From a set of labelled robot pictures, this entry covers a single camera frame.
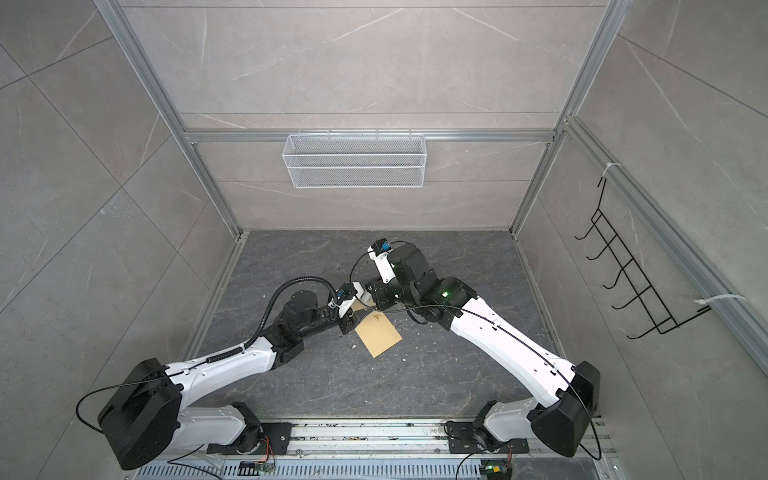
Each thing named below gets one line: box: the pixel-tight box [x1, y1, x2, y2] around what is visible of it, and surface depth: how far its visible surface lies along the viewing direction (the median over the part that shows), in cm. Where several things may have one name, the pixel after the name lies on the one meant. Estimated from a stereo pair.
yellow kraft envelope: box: [352, 299, 403, 359], surface depth 93 cm
